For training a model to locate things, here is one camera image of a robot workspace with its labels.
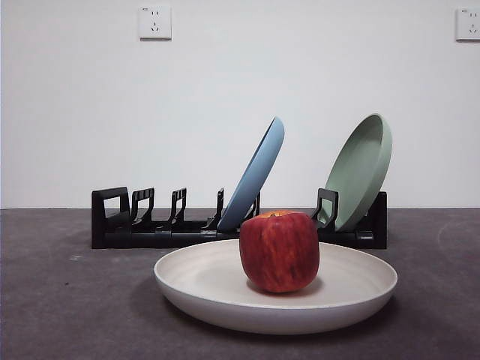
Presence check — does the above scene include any green plate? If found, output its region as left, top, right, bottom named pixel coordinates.
left=324, top=113, right=394, bottom=233

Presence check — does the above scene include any white wall socket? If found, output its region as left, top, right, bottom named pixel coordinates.
left=455, top=7, right=480, bottom=42
left=139, top=5, right=173, bottom=41

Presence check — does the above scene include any blue plate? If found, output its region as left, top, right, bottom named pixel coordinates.
left=216, top=115, right=285, bottom=232

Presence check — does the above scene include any cream yellow plate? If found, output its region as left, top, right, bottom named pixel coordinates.
left=153, top=238, right=398, bottom=336

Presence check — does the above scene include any black plate rack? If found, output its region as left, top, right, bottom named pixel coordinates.
left=91, top=186, right=388, bottom=251

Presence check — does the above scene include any red apple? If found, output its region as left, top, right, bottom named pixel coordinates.
left=238, top=209, right=320, bottom=294

